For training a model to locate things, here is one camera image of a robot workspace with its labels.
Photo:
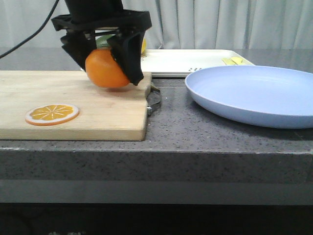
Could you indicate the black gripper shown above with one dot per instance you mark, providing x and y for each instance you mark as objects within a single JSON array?
[{"x": 126, "y": 44}]

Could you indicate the orange fruit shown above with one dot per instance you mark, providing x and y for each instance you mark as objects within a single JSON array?
[{"x": 103, "y": 70}]

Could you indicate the light blue plate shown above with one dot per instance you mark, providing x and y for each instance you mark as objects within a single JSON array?
[{"x": 257, "y": 95}]

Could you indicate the white rectangular tray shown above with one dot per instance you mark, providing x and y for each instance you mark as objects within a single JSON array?
[{"x": 181, "y": 62}]

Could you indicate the dark green lime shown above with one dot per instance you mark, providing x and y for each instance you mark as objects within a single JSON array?
[{"x": 102, "y": 41}]

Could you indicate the yellow lemon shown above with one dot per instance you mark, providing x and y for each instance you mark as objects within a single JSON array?
[{"x": 143, "y": 47}]

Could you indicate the orange slice coaster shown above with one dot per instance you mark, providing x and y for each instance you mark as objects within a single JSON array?
[{"x": 51, "y": 114}]

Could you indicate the wooden cutting board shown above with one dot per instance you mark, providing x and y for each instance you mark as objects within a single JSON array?
[{"x": 118, "y": 114}]

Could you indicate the pale yellow food strip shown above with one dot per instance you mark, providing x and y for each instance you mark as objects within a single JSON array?
[{"x": 228, "y": 61}]

